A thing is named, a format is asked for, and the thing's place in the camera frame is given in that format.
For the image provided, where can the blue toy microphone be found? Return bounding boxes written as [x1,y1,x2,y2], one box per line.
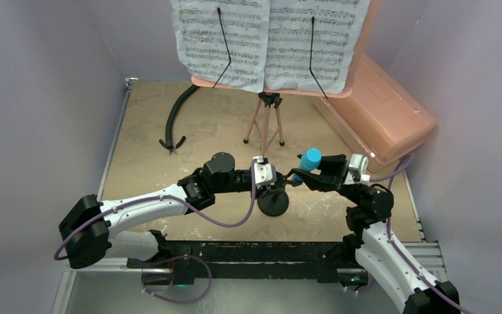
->
[298,148,322,172]

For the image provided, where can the black round microphone stand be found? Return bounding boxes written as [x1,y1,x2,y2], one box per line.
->
[256,183,290,217]

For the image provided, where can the pink perforated music stand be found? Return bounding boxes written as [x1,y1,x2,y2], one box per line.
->
[192,1,380,152]

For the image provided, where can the printed sheet music page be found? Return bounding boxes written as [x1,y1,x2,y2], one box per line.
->
[265,0,370,94]

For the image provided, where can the white paper sheet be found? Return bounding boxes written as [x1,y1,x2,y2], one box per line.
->
[171,0,271,92]

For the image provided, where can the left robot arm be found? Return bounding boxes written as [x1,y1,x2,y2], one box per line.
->
[54,152,287,269]

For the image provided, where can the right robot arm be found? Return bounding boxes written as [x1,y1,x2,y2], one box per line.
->
[290,154,465,313]

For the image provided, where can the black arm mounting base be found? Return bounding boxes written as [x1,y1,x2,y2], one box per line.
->
[127,240,370,287]

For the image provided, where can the pink plastic storage box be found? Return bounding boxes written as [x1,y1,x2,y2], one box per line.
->
[312,54,437,173]

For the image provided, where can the black foam tube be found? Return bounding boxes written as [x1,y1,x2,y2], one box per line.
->
[164,84,200,144]

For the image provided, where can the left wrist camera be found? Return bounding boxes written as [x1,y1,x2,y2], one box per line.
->
[252,156,277,188]

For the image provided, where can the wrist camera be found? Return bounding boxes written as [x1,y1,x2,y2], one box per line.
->
[252,156,277,188]
[344,153,370,184]

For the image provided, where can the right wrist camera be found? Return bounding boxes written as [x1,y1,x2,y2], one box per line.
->
[344,153,370,184]

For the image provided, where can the aluminium frame rail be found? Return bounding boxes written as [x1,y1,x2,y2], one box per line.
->
[50,190,458,314]

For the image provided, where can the black handled wire cutters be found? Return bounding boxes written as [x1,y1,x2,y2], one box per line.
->
[159,136,186,155]

